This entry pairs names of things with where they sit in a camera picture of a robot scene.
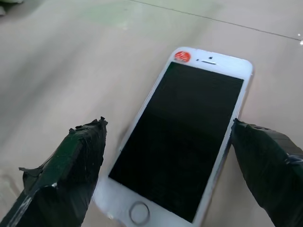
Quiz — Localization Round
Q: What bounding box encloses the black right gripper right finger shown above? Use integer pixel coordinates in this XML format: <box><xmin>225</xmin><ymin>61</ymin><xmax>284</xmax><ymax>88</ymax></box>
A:
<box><xmin>231</xmin><ymin>118</ymin><xmax>303</xmax><ymax>227</ymax></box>

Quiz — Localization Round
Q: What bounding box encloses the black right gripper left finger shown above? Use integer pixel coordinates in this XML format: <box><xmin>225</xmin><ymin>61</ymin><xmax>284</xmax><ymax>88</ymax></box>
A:
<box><xmin>0</xmin><ymin>116</ymin><xmax>108</xmax><ymax>227</ymax></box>

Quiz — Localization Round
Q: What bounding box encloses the white smartphone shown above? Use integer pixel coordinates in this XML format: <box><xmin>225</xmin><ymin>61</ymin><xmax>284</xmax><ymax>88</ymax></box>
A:
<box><xmin>94</xmin><ymin>46</ymin><xmax>255</xmax><ymax>227</ymax></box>

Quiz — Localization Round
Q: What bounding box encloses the red round sticker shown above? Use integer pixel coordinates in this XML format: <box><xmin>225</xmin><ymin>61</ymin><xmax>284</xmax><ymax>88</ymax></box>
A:
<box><xmin>174</xmin><ymin>50</ymin><xmax>192</xmax><ymax>64</ymax></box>

